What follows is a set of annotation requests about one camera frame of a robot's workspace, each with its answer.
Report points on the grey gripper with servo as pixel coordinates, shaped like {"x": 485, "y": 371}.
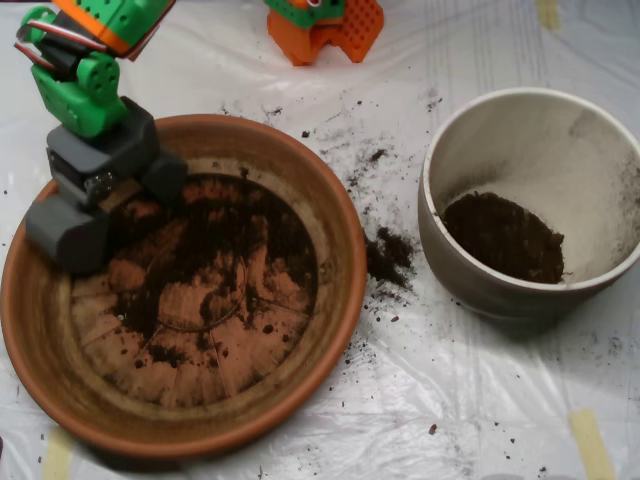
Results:
{"x": 100, "y": 150}

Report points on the dark soil pile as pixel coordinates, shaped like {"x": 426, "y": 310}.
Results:
{"x": 230, "y": 235}

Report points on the dark soil heap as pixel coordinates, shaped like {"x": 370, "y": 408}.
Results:
{"x": 505, "y": 245}

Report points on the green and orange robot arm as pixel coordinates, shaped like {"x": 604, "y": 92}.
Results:
{"x": 85, "y": 105}

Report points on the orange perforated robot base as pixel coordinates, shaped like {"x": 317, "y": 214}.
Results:
{"x": 300, "y": 40}

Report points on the terracotta plant saucer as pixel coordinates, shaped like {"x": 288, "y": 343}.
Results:
{"x": 35, "y": 340}

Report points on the spilled soil clump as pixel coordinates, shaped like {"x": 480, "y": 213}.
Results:
{"x": 387, "y": 260}

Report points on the white plant pot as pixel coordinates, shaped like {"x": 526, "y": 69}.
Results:
{"x": 500, "y": 305}

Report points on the beige masking tape strip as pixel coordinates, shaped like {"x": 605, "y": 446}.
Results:
{"x": 549, "y": 15}
{"x": 592, "y": 445}
{"x": 57, "y": 455}

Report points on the clear plastic cover sheet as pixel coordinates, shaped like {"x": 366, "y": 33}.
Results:
{"x": 450, "y": 400}

